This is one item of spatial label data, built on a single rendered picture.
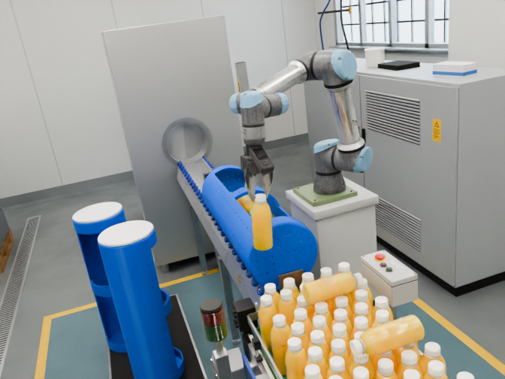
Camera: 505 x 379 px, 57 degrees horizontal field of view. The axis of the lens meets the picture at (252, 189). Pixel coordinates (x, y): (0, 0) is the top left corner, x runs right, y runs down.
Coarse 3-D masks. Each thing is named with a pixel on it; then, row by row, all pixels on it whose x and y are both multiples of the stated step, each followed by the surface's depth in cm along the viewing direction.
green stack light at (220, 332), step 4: (220, 324) 125; (224, 324) 126; (204, 328) 126; (208, 328) 125; (212, 328) 125; (216, 328) 125; (220, 328) 125; (224, 328) 126; (204, 332) 127; (208, 332) 126; (212, 332) 125; (216, 332) 125; (220, 332) 126; (224, 332) 127; (208, 336) 126; (212, 336) 126; (216, 336) 126; (220, 336) 126; (224, 336) 127; (208, 340) 127; (212, 340) 126; (216, 340) 126; (220, 340) 126
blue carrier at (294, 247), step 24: (216, 168) 251; (240, 168) 252; (216, 192) 229; (240, 192) 212; (264, 192) 214; (216, 216) 223; (240, 216) 194; (288, 216) 207; (240, 240) 185; (288, 240) 178; (312, 240) 181; (264, 264) 178; (288, 264) 181; (312, 264) 184
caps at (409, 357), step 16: (384, 304) 144; (320, 320) 140; (384, 320) 138; (320, 336) 133; (320, 352) 127; (336, 352) 129; (432, 352) 122; (336, 368) 122; (384, 368) 119; (432, 368) 116
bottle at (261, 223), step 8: (256, 208) 159; (264, 208) 159; (256, 216) 160; (264, 216) 159; (256, 224) 161; (264, 224) 160; (256, 232) 162; (264, 232) 161; (256, 240) 163; (264, 240) 162; (272, 240) 165; (256, 248) 164; (264, 248) 163
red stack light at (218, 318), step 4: (216, 312) 124; (220, 312) 124; (224, 312) 126; (204, 316) 124; (208, 316) 124; (212, 316) 124; (216, 316) 124; (220, 316) 125; (224, 316) 126; (204, 320) 125; (208, 320) 124; (212, 320) 124; (216, 320) 124; (220, 320) 125; (224, 320) 126; (204, 324) 126; (208, 324) 125; (212, 324) 124; (216, 324) 125
